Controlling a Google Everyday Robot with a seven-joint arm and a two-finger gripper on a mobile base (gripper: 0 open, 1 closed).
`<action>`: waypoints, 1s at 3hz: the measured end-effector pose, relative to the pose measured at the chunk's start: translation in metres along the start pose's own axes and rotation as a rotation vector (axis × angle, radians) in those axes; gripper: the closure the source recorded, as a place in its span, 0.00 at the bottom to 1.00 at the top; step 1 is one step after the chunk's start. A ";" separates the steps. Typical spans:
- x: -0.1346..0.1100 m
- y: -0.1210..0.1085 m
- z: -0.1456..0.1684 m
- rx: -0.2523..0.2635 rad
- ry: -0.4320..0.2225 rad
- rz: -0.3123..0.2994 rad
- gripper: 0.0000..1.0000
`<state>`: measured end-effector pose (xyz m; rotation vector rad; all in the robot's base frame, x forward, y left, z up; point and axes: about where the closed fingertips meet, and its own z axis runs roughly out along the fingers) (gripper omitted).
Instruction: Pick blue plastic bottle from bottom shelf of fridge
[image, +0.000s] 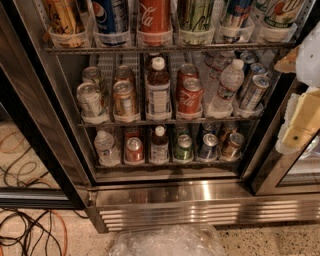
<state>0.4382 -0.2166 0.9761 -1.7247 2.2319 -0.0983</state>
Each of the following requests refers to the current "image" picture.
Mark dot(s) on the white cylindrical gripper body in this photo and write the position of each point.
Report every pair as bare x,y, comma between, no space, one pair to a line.
309,60

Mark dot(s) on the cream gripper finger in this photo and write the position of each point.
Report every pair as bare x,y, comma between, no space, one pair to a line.
301,121
288,63

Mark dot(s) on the brown tea bottle white cap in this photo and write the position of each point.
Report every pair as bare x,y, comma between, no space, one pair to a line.
159,147

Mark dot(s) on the silver can middle shelf right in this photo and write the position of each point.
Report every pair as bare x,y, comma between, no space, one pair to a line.
257,88

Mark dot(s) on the white green can top shelf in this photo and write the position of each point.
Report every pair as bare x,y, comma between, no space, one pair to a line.
279,17

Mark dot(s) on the clear water bottle middle shelf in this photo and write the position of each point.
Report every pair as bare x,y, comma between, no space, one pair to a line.
231,78

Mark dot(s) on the clear water bottle shelf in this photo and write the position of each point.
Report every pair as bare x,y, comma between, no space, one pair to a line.
231,78
106,148

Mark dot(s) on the blue red can top shelf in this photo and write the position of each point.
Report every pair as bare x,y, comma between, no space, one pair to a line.
233,20

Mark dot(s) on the brown soda can bottom shelf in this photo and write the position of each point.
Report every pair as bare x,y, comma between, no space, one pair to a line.
231,149

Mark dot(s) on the blue soda can bottom shelf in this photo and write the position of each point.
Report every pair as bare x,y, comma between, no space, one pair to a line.
207,148

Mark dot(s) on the green soda can bottom shelf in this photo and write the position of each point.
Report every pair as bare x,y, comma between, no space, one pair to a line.
183,148

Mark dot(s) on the tea bottle middle shelf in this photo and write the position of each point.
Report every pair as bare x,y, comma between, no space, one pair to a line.
158,92

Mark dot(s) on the red coca-cola can top shelf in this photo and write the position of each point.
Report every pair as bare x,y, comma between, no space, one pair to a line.
154,21

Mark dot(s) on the orange can middle shelf rear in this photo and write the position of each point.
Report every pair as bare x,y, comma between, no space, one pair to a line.
124,72

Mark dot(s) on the orange can shelf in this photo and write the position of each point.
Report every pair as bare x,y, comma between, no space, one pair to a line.
125,102
124,72

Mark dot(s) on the orange can middle shelf front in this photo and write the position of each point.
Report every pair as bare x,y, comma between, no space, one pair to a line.
125,102

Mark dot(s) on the red soda can bottom shelf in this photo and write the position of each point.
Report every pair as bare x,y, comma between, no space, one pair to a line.
134,153

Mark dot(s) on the blue pepsi can top shelf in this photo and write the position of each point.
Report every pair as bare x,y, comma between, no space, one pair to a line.
112,20

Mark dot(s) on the clear water bottle bottom shelf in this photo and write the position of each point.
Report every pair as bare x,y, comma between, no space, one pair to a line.
106,148

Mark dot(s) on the white can middle shelf rear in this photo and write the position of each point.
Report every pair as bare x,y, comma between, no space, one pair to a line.
92,74

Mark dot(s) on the white can middle shelf front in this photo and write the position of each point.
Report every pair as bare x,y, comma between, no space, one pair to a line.
91,102

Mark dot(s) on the fridge bottom grille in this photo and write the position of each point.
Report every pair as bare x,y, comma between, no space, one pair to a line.
153,205

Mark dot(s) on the yellow can top shelf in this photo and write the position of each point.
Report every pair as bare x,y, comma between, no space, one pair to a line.
67,23

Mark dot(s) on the red coca-cola can rear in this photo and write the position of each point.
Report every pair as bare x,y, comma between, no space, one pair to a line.
187,70

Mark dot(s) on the red coca-cola can front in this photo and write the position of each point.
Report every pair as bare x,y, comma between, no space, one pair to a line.
190,99

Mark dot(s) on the clear plastic bag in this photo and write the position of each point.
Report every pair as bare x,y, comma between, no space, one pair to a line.
175,240

